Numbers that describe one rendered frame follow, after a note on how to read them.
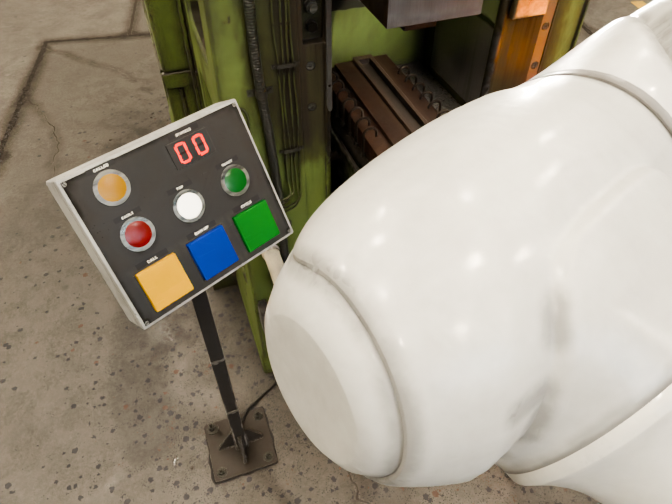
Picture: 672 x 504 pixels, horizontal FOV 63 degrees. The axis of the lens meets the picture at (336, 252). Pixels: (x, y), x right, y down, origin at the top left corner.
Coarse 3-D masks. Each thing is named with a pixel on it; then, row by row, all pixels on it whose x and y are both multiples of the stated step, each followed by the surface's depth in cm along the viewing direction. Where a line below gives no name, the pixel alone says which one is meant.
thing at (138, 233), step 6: (132, 222) 89; (138, 222) 90; (144, 222) 90; (126, 228) 89; (132, 228) 89; (138, 228) 90; (144, 228) 90; (150, 228) 91; (126, 234) 89; (132, 234) 89; (138, 234) 90; (144, 234) 90; (150, 234) 91; (126, 240) 89; (132, 240) 89; (138, 240) 90; (144, 240) 91; (138, 246) 90
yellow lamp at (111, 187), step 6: (108, 174) 86; (114, 174) 87; (102, 180) 86; (108, 180) 86; (114, 180) 87; (120, 180) 87; (102, 186) 86; (108, 186) 86; (114, 186) 87; (120, 186) 87; (126, 186) 88; (102, 192) 86; (108, 192) 86; (114, 192) 87; (120, 192) 87; (108, 198) 86; (114, 198) 87; (120, 198) 88
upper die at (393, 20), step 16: (368, 0) 107; (384, 0) 100; (400, 0) 99; (416, 0) 100; (432, 0) 101; (448, 0) 102; (464, 0) 103; (480, 0) 104; (384, 16) 101; (400, 16) 101; (416, 16) 102; (432, 16) 103; (448, 16) 104; (464, 16) 106
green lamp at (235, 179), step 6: (234, 168) 99; (228, 174) 99; (234, 174) 99; (240, 174) 100; (228, 180) 99; (234, 180) 99; (240, 180) 100; (246, 180) 101; (228, 186) 99; (234, 186) 99; (240, 186) 100
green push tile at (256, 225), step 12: (264, 204) 103; (240, 216) 100; (252, 216) 102; (264, 216) 103; (240, 228) 101; (252, 228) 102; (264, 228) 104; (276, 228) 105; (252, 240) 102; (264, 240) 104
